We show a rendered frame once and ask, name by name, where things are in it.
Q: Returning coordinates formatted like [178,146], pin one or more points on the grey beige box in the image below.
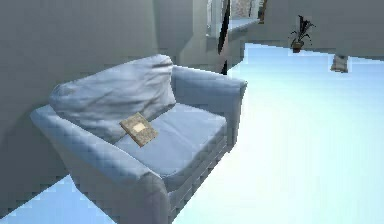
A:
[339,63]

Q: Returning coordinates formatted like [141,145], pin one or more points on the dark potted house plant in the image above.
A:
[301,35]

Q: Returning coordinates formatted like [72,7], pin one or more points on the pale blue armchair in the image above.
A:
[186,140]

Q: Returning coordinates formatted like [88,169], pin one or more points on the black floor lamp pole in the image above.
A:
[224,36]

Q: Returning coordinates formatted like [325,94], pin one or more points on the brown book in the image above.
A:
[138,129]

